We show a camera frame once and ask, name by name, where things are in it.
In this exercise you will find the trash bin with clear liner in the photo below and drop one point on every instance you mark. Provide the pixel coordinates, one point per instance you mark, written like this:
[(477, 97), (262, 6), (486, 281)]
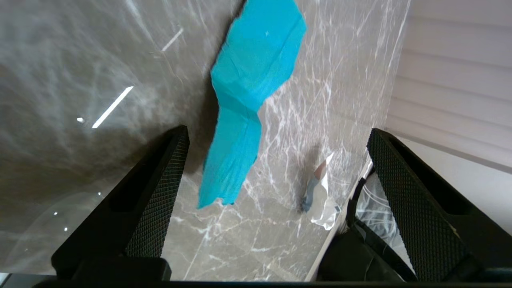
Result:
[(362, 240)]

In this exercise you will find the blue paper towel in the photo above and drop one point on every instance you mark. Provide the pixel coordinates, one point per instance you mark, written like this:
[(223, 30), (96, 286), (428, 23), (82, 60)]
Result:
[(250, 84)]

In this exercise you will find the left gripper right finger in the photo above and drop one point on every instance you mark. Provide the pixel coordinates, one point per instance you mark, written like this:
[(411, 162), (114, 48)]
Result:
[(416, 208)]

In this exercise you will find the crumpled clear plastic wrapper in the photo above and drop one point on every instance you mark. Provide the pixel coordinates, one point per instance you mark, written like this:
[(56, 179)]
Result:
[(320, 196)]

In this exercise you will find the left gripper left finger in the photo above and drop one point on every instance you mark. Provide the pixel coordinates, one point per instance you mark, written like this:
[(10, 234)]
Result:
[(154, 208)]

